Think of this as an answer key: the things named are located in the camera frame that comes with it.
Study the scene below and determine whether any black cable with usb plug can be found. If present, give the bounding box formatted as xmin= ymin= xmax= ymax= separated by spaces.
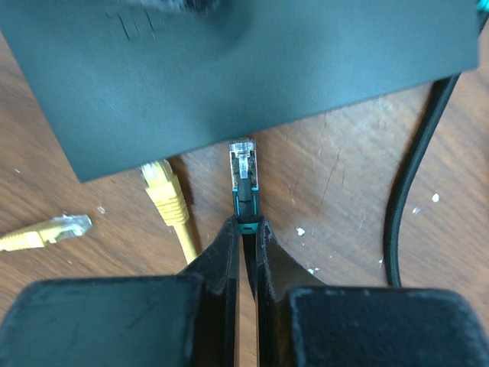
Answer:
xmin=228 ymin=72 xmax=463 ymax=299

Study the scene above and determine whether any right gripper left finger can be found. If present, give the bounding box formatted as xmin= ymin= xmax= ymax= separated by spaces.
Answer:
xmin=1 ymin=218 xmax=239 ymax=366

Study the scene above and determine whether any black network switch box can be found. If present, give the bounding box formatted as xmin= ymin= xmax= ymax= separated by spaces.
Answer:
xmin=1 ymin=1 xmax=478 ymax=182

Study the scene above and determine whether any yellow ethernet patch cable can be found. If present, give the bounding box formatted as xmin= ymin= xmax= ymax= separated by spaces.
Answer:
xmin=0 ymin=159 xmax=199 ymax=265

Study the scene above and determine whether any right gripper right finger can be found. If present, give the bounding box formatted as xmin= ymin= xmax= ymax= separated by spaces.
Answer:
xmin=255 ymin=220 xmax=488 ymax=366

